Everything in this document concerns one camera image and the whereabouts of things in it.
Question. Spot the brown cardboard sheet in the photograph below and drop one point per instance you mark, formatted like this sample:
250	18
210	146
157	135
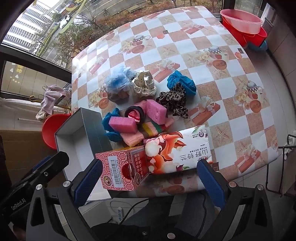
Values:
23	143

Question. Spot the pink plastic basin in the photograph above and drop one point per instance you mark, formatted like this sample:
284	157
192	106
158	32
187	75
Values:
240	23

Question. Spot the blue fabric scrunchie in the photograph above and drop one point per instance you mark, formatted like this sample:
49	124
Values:
185	82
109	125

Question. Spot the white polka dot scrunchie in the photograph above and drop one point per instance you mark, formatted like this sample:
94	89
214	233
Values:
143	84

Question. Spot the blue plastic basin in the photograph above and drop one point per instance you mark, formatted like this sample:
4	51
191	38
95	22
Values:
261	46

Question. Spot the checkered printed tablecloth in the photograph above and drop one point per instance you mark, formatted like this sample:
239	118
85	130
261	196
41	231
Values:
185	51

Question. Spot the pink sponge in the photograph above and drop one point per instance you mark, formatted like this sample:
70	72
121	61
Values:
122	124
156	110

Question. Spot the pink towel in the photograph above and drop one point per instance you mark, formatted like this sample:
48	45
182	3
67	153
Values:
49	97

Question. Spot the red plastic chair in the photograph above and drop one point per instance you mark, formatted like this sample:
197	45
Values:
52	129

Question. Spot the red plastic basin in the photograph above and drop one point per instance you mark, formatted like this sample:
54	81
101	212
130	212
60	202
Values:
254	38

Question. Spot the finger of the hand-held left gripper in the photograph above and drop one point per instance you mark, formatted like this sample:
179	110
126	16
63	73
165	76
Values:
56	160
41	163

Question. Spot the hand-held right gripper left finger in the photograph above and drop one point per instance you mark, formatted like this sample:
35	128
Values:
87	183

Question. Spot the light blue lace scrunchie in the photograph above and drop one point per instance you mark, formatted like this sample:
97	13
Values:
116	80

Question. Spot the brown scrunchie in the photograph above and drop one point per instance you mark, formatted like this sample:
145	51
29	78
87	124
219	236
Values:
118	96

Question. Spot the leopard print scrunchie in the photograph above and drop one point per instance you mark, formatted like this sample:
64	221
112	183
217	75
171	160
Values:
172	99

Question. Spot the grey box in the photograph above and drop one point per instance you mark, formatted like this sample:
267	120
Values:
76	143

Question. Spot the colourful striped knitted cloth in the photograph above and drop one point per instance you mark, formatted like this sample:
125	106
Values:
152	129

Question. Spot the white power strip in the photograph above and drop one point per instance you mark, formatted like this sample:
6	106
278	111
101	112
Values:
119	214

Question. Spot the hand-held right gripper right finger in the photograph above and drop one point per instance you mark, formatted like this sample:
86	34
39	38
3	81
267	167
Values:
211	185

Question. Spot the black and red hair band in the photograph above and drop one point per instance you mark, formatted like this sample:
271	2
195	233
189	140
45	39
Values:
135	114

